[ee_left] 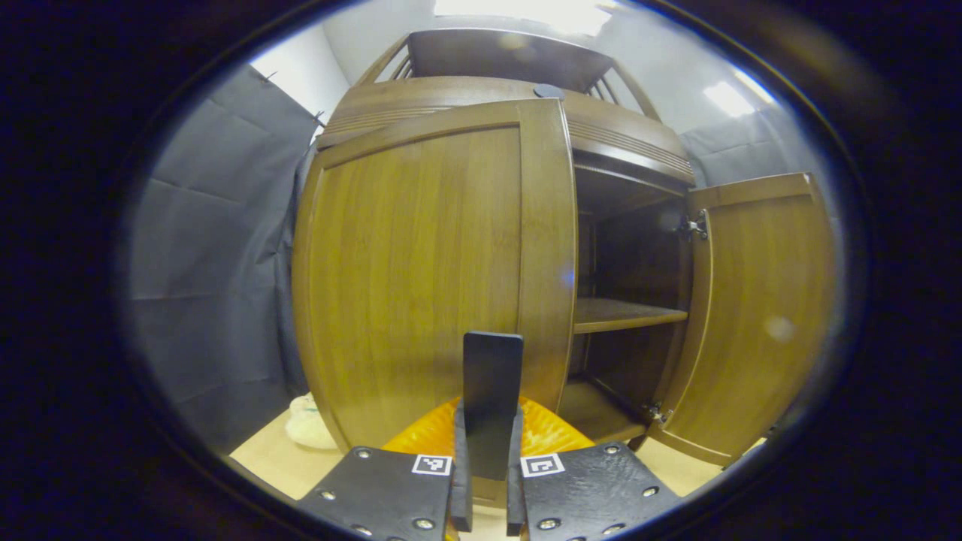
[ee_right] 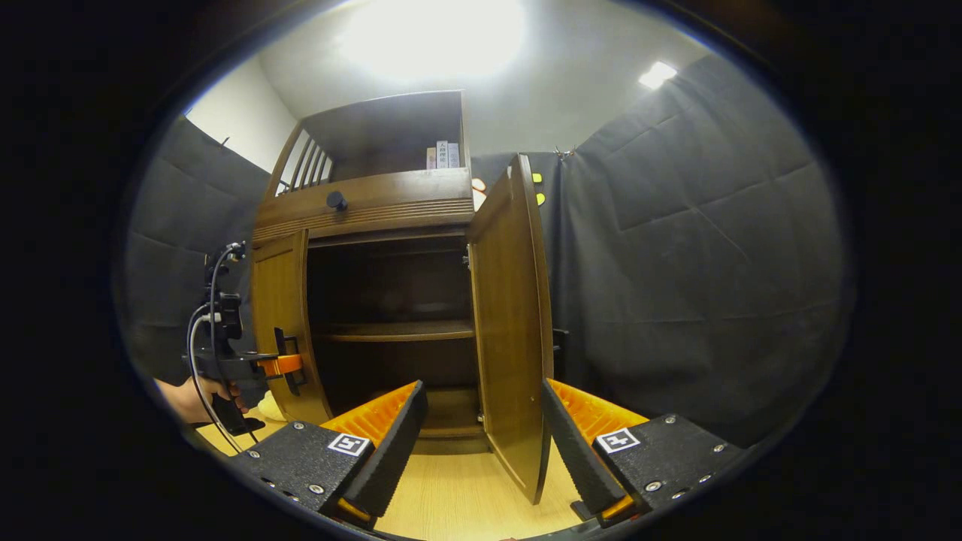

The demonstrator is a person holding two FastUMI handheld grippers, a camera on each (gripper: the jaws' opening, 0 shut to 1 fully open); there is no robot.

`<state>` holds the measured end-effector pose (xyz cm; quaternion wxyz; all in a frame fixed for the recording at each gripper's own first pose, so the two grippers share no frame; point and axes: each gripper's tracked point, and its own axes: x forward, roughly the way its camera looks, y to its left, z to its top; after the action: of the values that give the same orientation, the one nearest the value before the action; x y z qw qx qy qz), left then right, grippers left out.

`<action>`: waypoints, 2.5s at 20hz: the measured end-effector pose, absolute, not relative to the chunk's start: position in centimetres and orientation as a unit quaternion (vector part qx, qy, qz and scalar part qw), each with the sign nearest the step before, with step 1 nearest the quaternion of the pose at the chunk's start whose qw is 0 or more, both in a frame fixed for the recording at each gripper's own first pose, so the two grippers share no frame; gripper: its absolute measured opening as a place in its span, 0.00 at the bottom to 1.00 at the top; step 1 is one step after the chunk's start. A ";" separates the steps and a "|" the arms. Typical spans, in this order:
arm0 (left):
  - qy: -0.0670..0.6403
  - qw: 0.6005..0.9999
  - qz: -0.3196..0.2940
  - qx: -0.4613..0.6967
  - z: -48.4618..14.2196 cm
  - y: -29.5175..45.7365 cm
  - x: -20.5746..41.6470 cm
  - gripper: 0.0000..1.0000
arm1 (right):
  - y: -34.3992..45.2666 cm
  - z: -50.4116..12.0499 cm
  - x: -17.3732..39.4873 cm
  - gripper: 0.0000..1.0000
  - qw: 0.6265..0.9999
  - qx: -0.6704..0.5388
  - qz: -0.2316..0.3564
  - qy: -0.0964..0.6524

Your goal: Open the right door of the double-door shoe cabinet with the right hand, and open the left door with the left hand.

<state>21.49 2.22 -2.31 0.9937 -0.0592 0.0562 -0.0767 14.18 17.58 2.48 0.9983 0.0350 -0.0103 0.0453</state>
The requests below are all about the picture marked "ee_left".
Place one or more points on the white fluffy object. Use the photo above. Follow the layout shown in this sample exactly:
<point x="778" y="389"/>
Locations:
<point x="308" y="428"/>

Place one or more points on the small ceiling light panel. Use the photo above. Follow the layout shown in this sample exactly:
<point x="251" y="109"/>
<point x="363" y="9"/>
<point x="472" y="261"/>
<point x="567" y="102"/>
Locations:
<point x="729" y="98"/>

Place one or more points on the black round knob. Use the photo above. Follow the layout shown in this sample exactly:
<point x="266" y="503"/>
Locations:
<point x="549" y="92"/>

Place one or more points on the wooden cabinet door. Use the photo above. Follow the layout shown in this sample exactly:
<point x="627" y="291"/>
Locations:
<point x="421" y="263"/>
<point x="759" y="315"/>

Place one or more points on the black backdrop cloth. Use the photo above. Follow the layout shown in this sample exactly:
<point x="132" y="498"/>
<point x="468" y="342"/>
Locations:
<point x="210" y="263"/>

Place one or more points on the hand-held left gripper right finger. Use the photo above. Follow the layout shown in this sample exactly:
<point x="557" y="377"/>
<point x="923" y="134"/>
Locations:
<point x="515" y="488"/>

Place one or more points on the large ceiling light panel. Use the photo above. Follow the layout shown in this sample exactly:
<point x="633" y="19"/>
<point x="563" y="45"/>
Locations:
<point x="526" y="11"/>

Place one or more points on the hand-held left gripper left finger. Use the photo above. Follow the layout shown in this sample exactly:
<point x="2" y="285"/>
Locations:
<point x="461" y="488"/>

